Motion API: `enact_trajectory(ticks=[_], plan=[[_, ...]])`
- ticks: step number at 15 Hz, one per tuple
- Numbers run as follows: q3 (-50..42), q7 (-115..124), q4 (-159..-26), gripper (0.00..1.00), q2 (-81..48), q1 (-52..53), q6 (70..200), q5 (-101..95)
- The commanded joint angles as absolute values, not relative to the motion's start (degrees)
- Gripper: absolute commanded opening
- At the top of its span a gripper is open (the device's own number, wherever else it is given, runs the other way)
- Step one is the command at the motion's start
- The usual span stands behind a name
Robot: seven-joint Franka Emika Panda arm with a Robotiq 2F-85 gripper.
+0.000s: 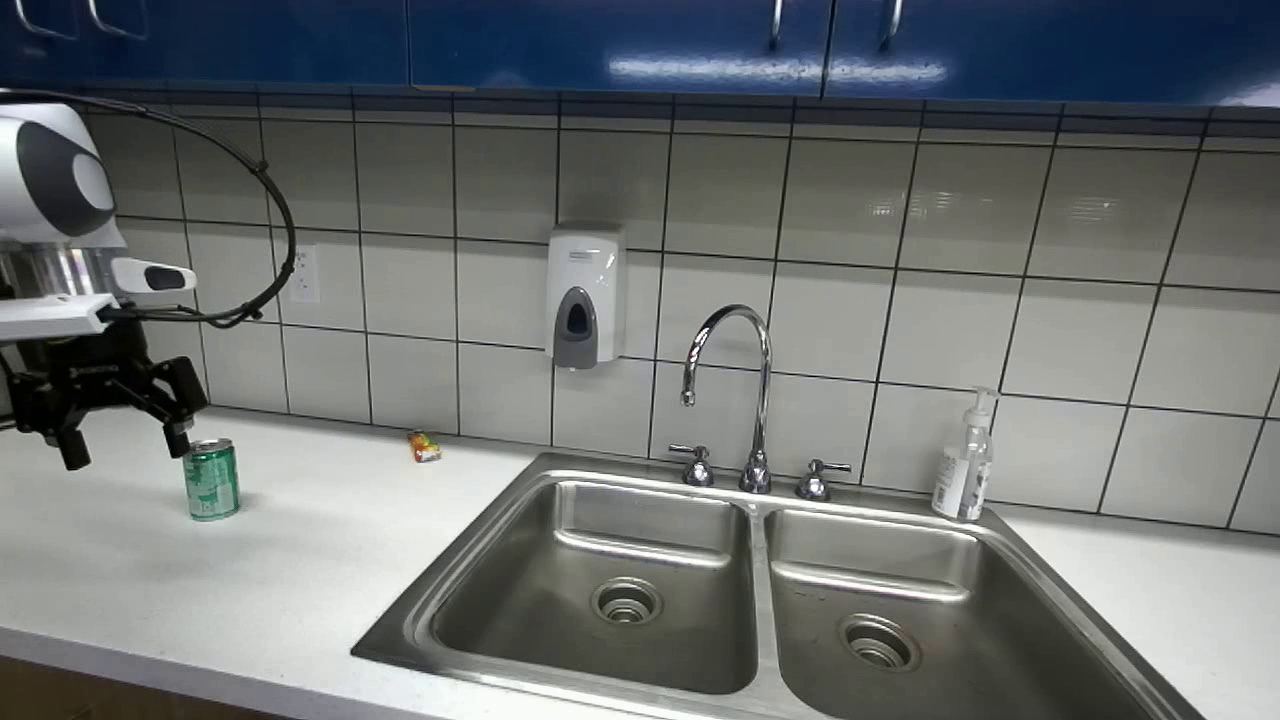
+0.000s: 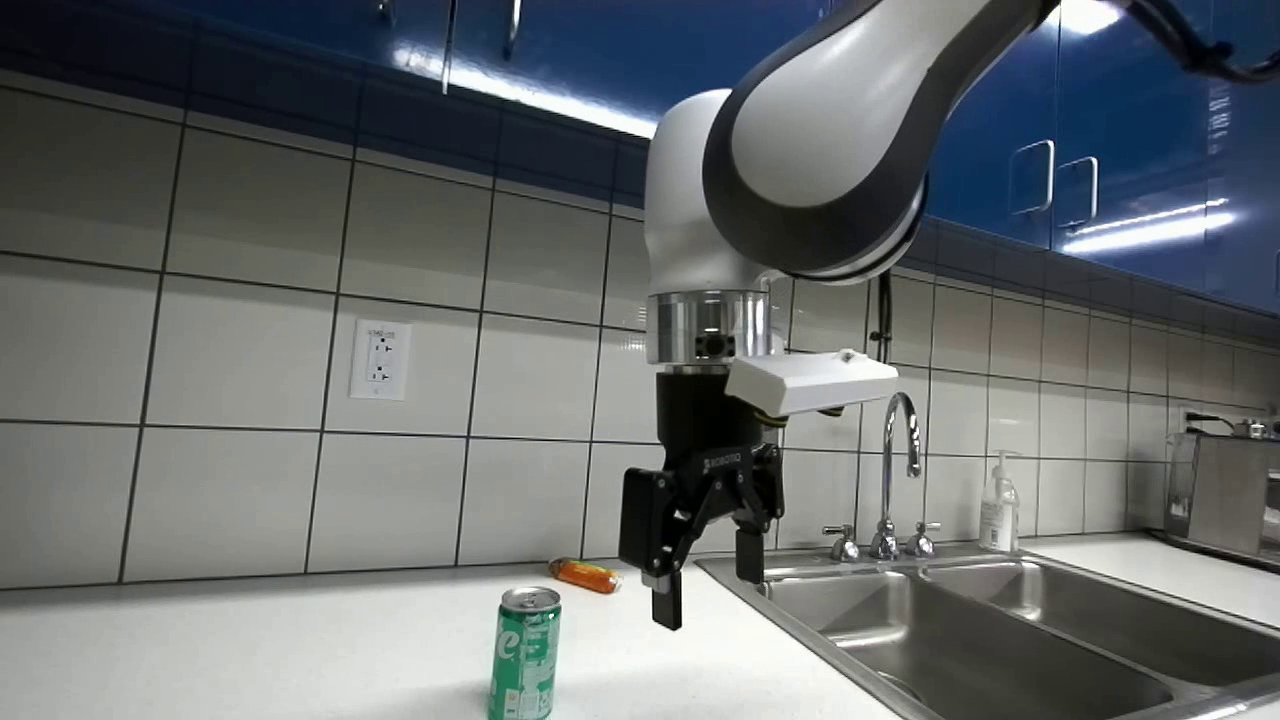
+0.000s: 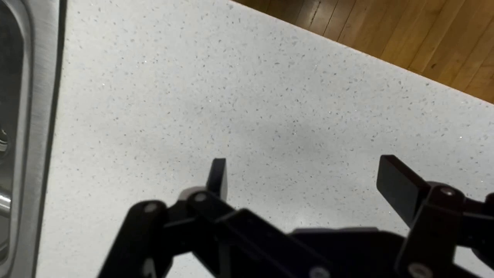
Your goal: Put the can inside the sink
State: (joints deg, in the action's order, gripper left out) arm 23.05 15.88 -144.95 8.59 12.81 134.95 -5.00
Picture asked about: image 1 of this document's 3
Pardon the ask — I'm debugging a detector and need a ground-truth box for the white wall soap dispenser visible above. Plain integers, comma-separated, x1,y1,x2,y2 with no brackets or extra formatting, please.
538,233,623,377

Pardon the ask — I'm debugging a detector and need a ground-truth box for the clear soap bottle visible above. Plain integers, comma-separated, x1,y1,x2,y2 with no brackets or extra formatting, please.
927,387,998,524

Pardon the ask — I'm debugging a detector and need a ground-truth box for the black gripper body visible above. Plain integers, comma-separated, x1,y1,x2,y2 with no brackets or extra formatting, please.
0,311,156,405

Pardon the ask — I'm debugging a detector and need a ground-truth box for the chrome faucet handle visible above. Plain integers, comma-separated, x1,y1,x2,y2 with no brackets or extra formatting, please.
668,441,718,490
792,456,855,507

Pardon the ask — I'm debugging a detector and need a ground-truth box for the green soda can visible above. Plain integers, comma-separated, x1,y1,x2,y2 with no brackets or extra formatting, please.
178,435,248,524

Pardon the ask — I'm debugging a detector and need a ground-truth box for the white wall outlet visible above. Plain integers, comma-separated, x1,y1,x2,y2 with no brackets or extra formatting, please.
284,245,329,303

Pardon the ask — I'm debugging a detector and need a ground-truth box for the silver cabinet handle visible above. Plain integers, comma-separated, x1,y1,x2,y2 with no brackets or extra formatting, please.
85,0,144,45
8,0,73,45

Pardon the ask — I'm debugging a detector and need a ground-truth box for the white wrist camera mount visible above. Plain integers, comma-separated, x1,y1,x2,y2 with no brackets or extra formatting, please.
0,253,198,349

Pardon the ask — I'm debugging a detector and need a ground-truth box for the chrome gooseneck faucet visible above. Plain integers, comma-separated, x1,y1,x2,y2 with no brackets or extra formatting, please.
675,299,779,498

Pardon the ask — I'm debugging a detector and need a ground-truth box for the stainless steel double sink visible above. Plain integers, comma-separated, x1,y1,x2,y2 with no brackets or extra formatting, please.
348,451,1212,720

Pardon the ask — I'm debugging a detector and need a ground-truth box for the blue upper cabinet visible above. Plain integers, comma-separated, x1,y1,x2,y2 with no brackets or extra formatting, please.
0,0,1280,117

